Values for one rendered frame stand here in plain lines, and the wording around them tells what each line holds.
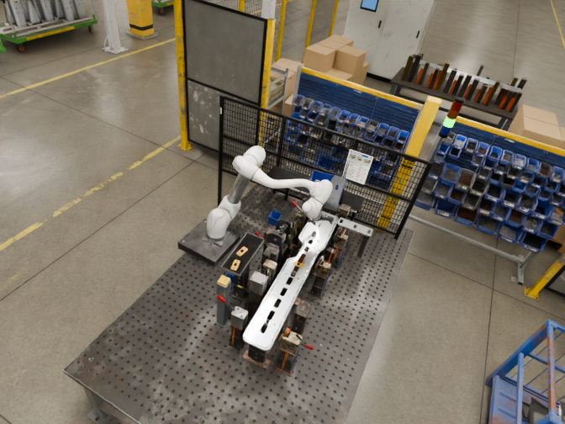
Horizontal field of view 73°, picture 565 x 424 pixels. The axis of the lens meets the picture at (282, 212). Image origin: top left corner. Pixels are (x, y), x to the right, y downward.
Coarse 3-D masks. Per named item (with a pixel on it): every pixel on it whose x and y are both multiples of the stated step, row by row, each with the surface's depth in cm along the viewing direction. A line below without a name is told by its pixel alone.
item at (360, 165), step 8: (352, 152) 318; (360, 152) 315; (352, 160) 322; (360, 160) 320; (368, 160) 316; (344, 168) 330; (352, 168) 327; (360, 168) 324; (368, 168) 321; (344, 176) 335; (352, 176) 331; (360, 176) 328
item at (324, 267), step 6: (318, 264) 270; (324, 264) 270; (330, 264) 271; (318, 270) 273; (324, 270) 271; (318, 276) 277; (324, 276) 274; (318, 282) 281; (324, 282) 281; (312, 288) 287; (318, 288) 284; (324, 288) 284; (312, 294) 291; (318, 294) 289
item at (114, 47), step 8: (104, 0) 716; (112, 0) 723; (104, 8) 727; (112, 8) 730; (104, 16) 735; (112, 16) 736; (112, 24) 744; (112, 32) 751; (112, 40) 763; (104, 48) 764; (112, 48) 774; (120, 48) 783
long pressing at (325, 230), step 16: (336, 224) 312; (304, 240) 293; (320, 240) 295; (288, 272) 267; (304, 272) 269; (272, 288) 254; (288, 288) 256; (272, 304) 245; (288, 304) 246; (256, 320) 235; (272, 320) 236; (256, 336) 226; (272, 336) 228
